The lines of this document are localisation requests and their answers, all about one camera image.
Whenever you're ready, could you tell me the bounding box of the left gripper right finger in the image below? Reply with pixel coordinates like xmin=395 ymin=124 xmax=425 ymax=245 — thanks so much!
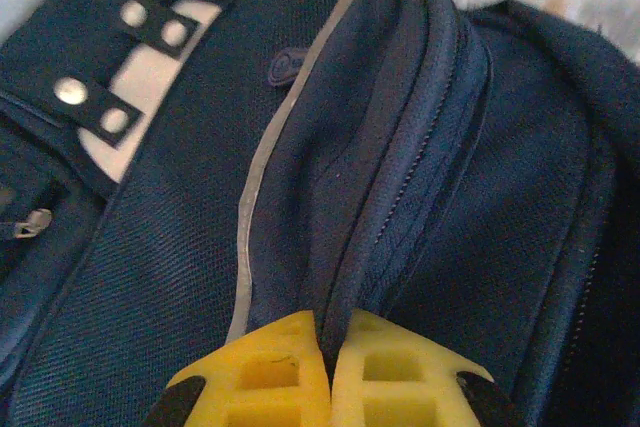
xmin=330 ymin=308 xmax=517 ymax=427

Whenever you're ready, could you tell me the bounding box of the navy blue backpack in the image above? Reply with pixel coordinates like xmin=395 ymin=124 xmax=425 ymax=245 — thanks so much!
xmin=0 ymin=0 xmax=640 ymax=427

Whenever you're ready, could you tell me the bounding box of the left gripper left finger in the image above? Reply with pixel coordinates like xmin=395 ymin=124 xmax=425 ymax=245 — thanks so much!
xmin=143 ymin=309 xmax=332 ymax=427

